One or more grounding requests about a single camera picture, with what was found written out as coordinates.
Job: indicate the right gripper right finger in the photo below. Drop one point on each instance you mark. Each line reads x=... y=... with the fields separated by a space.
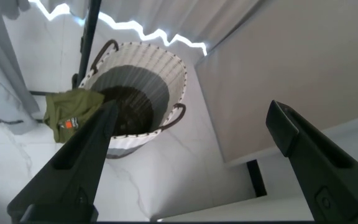
x=328 y=177

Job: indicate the white curtain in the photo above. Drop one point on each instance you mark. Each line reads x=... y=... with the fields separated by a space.
x=182 y=15

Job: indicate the white laundry basket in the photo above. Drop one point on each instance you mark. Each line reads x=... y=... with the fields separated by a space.
x=154 y=62

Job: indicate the black clothes rack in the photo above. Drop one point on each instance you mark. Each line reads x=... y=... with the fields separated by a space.
x=89 y=37

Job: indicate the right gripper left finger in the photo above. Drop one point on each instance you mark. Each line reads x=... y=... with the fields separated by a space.
x=67 y=174

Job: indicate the green garment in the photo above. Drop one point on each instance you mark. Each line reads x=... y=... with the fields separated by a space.
x=70 y=105

